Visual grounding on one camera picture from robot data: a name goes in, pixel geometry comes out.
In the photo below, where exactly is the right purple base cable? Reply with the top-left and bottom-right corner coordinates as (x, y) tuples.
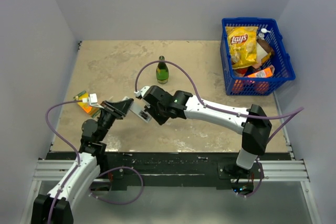
(235, 161), (265, 198)

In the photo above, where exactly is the green glass bottle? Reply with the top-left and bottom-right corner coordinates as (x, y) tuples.
(156, 56), (169, 84)

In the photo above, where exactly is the white remote control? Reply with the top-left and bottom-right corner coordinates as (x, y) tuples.
(122, 96), (152, 123)

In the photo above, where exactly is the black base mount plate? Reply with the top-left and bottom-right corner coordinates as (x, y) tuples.
(46, 152), (290, 190)

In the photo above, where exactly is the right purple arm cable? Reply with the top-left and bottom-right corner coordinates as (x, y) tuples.
(134, 60), (305, 143)

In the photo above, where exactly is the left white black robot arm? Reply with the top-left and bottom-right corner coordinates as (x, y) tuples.
(31, 94), (134, 223)

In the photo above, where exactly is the brown white snack package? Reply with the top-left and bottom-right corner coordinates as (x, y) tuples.
(256, 38), (275, 65)

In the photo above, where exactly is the orange carton box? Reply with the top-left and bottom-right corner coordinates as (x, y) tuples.
(247, 65), (275, 78)

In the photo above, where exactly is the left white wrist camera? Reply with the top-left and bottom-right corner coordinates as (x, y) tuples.
(82, 93), (102, 108)

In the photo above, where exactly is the blue plastic basket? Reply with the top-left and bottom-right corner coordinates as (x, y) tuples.
(220, 17), (296, 95)

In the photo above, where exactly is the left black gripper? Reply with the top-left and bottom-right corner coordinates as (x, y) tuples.
(97, 98), (133, 142)

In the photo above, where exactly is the white cap bottle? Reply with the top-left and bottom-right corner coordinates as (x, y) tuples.
(258, 28), (270, 40)

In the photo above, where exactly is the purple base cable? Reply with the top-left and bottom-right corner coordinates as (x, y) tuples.
(88, 166), (144, 206)
(235, 161), (265, 198)

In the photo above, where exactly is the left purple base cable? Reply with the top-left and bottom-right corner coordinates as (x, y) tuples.
(88, 166), (144, 206)

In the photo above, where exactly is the yellow chips bag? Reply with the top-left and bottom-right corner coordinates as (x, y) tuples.
(225, 26), (258, 69)

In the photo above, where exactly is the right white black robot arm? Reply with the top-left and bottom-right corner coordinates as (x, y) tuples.
(135, 86), (272, 178)

